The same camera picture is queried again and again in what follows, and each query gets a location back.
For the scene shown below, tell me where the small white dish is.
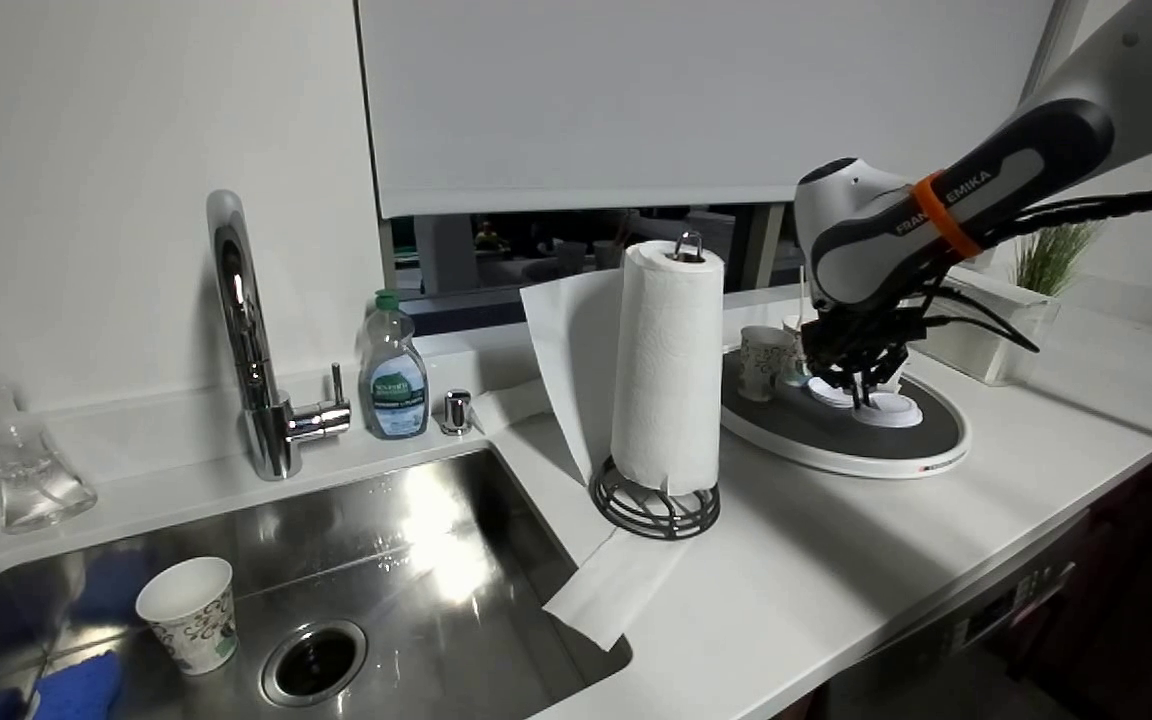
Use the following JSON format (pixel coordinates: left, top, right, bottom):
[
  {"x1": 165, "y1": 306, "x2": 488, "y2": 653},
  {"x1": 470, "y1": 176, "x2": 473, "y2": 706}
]
[{"x1": 806, "y1": 374, "x2": 862, "y2": 414}]

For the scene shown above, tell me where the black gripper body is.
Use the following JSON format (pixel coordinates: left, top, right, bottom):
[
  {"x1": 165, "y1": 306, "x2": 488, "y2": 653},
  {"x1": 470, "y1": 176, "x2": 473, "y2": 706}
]
[{"x1": 801, "y1": 300, "x2": 933, "y2": 392}]

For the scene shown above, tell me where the green dish soap bottle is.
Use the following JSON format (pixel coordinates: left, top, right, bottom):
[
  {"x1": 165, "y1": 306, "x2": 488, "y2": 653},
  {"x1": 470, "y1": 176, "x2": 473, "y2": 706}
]
[{"x1": 357, "y1": 283, "x2": 437, "y2": 444}]

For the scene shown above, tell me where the patterned paper cup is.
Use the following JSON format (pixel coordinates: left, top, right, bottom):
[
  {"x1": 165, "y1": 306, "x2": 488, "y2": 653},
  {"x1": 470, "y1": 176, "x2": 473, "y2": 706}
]
[{"x1": 132, "y1": 551, "x2": 244, "y2": 682}]

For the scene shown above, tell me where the black wire towel holder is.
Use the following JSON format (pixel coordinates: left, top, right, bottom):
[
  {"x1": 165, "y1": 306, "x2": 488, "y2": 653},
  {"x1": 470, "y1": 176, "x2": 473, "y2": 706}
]
[{"x1": 589, "y1": 458, "x2": 724, "y2": 543}]

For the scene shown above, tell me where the dark cabinet front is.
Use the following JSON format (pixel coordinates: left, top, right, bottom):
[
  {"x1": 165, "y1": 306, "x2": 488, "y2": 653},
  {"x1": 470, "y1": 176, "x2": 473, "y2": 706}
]
[{"x1": 772, "y1": 431, "x2": 1152, "y2": 720}]

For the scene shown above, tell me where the white cup lid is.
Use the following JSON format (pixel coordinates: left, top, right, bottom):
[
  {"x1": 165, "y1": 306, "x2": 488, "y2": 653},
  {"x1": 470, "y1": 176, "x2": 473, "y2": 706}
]
[{"x1": 870, "y1": 386, "x2": 927, "y2": 431}]

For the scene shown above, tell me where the dark window pane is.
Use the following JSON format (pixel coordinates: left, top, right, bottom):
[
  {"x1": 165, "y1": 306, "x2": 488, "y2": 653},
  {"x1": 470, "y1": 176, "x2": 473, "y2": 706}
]
[{"x1": 379, "y1": 194, "x2": 820, "y2": 342}]

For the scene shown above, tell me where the black cable bundle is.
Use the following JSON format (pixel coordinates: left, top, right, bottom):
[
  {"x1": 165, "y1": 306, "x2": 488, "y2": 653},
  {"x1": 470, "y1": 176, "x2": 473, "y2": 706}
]
[{"x1": 914, "y1": 171, "x2": 1152, "y2": 361}]

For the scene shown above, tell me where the round sink drain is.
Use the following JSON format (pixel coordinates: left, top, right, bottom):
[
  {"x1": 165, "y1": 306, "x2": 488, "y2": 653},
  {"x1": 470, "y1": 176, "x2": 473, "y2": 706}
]
[{"x1": 252, "y1": 617, "x2": 371, "y2": 714}]

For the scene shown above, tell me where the oval black white tray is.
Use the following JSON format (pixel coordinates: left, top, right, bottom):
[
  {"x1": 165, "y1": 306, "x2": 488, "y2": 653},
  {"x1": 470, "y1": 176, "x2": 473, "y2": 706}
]
[{"x1": 716, "y1": 348, "x2": 971, "y2": 483}]

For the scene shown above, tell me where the small green plant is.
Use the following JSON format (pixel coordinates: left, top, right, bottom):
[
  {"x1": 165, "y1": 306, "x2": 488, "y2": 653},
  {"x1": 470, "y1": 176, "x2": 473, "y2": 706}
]
[{"x1": 1018, "y1": 219, "x2": 1097, "y2": 300}]

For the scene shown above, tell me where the grey lidded cup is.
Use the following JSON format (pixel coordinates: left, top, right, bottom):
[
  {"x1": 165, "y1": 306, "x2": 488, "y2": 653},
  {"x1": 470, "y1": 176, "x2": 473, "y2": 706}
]
[{"x1": 733, "y1": 325, "x2": 801, "y2": 409}]

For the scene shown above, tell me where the white rectangular box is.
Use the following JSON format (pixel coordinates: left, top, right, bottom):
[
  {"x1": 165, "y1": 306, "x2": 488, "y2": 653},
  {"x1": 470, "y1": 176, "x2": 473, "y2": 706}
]
[{"x1": 922, "y1": 264, "x2": 1055, "y2": 389}]

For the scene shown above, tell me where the white paper towel roll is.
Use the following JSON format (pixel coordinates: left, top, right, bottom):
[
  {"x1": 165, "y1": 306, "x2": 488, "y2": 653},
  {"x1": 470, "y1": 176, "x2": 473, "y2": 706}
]
[{"x1": 516, "y1": 237, "x2": 728, "y2": 658}]

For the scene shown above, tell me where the blue sponge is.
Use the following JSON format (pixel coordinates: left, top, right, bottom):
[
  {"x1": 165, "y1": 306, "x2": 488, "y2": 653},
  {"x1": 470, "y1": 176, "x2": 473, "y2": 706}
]
[{"x1": 24, "y1": 653, "x2": 130, "y2": 720}]

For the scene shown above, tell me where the white roller blind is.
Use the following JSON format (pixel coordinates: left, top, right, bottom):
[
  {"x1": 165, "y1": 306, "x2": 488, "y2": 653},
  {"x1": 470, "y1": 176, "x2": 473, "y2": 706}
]
[{"x1": 357, "y1": 0, "x2": 1064, "y2": 225}]

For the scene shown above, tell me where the stainless steel sink basin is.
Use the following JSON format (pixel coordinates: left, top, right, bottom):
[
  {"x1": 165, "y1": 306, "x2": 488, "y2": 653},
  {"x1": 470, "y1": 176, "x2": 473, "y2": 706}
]
[{"x1": 0, "y1": 444, "x2": 635, "y2": 720}]

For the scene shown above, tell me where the chrome kitchen faucet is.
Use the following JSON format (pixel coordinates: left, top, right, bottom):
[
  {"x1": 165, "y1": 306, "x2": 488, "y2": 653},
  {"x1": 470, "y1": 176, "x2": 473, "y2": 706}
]
[{"x1": 204, "y1": 184, "x2": 357, "y2": 483}]

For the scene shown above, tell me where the small chrome knob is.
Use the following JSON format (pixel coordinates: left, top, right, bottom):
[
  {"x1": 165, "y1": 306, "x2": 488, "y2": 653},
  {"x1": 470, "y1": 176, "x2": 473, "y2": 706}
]
[{"x1": 432, "y1": 389, "x2": 482, "y2": 440}]

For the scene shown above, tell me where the clear cup with utensils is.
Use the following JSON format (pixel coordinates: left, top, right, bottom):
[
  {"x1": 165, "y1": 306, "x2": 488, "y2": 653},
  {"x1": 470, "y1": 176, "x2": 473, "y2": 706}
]
[{"x1": 789, "y1": 321, "x2": 826, "y2": 392}]

